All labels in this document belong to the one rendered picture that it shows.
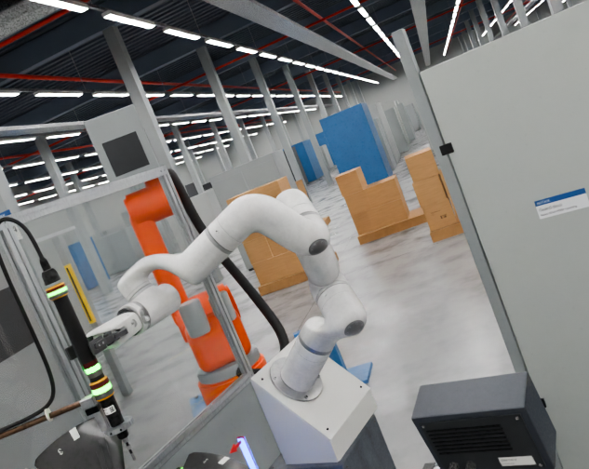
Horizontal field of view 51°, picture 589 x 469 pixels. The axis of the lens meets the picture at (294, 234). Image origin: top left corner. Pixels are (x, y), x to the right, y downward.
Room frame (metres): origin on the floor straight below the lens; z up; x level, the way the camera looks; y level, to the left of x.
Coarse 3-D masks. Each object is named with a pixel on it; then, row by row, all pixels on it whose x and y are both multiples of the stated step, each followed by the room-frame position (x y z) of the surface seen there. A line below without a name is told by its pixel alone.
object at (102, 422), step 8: (88, 400) 1.39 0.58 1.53; (96, 400) 1.41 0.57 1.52; (88, 408) 1.39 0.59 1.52; (96, 408) 1.38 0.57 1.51; (96, 416) 1.39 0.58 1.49; (104, 416) 1.40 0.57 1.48; (128, 416) 1.42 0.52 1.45; (104, 424) 1.39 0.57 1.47; (120, 424) 1.39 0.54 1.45; (128, 424) 1.38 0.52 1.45; (104, 432) 1.38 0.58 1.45; (112, 432) 1.37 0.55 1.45; (120, 432) 1.37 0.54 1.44
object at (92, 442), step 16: (80, 432) 1.52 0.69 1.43; (96, 432) 1.51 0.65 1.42; (48, 448) 1.50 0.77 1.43; (64, 448) 1.50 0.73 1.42; (80, 448) 1.49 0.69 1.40; (96, 448) 1.48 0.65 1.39; (112, 448) 1.48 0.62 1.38; (48, 464) 1.47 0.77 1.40; (64, 464) 1.47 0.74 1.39; (80, 464) 1.46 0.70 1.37; (96, 464) 1.45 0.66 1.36; (112, 464) 1.45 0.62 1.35
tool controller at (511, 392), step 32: (448, 384) 1.37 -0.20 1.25; (480, 384) 1.32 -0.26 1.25; (512, 384) 1.27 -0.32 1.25; (416, 416) 1.33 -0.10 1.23; (448, 416) 1.29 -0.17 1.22; (480, 416) 1.25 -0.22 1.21; (512, 416) 1.21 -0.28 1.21; (544, 416) 1.28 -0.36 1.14; (448, 448) 1.32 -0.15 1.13; (480, 448) 1.28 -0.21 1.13; (512, 448) 1.25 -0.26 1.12; (544, 448) 1.22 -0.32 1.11
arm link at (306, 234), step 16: (240, 208) 1.51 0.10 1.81; (256, 208) 1.51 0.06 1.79; (272, 208) 1.53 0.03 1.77; (288, 208) 1.54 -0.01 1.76; (224, 224) 1.51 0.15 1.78; (240, 224) 1.51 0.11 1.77; (256, 224) 1.52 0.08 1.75; (272, 224) 1.53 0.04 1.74; (288, 224) 1.53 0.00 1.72; (304, 224) 1.52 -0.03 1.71; (320, 224) 1.54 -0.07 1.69; (224, 240) 1.52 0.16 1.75; (240, 240) 1.53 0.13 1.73; (288, 240) 1.53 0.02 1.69; (304, 240) 1.52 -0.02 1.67; (320, 240) 1.53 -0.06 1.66
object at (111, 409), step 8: (40, 264) 1.40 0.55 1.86; (48, 264) 1.40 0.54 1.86; (48, 272) 1.39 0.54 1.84; (56, 272) 1.40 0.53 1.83; (48, 280) 1.38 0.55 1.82; (56, 280) 1.39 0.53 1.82; (104, 400) 1.38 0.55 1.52; (112, 400) 1.39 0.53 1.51; (104, 408) 1.39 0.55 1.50; (112, 408) 1.39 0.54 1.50; (112, 416) 1.38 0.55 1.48; (120, 416) 1.40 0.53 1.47; (112, 424) 1.39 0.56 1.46
